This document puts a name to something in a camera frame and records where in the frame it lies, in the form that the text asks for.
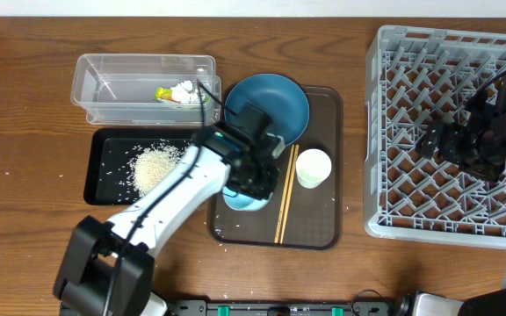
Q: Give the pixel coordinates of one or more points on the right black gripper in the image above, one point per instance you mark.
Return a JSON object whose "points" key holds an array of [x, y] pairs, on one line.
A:
{"points": [[452, 132]]}

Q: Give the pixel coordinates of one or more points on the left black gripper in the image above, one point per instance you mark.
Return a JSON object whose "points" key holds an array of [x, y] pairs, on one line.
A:
{"points": [[267, 182]]}

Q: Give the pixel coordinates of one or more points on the light blue bowl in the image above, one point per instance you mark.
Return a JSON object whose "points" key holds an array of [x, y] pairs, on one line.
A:
{"points": [[242, 203]]}

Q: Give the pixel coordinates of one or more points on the white cup green inside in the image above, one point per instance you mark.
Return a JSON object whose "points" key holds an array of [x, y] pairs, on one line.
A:
{"points": [[313, 166]]}

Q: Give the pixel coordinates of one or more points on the pile of white rice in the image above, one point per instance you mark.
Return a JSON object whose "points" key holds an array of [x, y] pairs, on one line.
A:
{"points": [[152, 167]]}

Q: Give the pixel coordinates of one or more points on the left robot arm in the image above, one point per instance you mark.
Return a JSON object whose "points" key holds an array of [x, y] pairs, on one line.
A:
{"points": [[107, 268]]}

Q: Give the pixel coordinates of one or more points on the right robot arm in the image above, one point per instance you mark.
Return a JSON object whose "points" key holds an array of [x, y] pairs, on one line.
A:
{"points": [[493, 303]]}

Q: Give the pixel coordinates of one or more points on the grey plastic dishwasher rack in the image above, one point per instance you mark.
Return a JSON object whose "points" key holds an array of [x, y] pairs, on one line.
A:
{"points": [[414, 76]]}

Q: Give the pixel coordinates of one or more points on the left wooden chopstick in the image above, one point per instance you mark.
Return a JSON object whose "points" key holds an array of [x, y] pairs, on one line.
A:
{"points": [[284, 195]]}

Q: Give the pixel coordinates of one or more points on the wooden chopstick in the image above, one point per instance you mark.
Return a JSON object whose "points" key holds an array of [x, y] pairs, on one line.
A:
{"points": [[284, 195], [289, 196]]}

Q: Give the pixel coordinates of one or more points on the right wooden chopstick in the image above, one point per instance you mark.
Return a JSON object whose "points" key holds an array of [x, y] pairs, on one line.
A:
{"points": [[289, 196]]}

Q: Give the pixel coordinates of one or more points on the dark blue plate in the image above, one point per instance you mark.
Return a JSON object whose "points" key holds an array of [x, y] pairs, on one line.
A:
{"points": [[281, 98]]}

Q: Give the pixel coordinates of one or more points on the dark brown serving tray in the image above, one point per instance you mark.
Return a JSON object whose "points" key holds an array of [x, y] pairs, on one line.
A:
{"points": [[315, 215]]}

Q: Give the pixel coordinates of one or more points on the black plastic tray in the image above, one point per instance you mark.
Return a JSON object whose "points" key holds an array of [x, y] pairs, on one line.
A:
{"points": [[99, 141]]}

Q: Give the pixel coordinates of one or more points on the clear plastic bin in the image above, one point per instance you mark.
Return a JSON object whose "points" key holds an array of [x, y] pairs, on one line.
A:
{"points": [[119, 89]]}

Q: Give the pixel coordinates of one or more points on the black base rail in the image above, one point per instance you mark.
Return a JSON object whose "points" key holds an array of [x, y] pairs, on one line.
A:
{"points": [[202, 308]]}

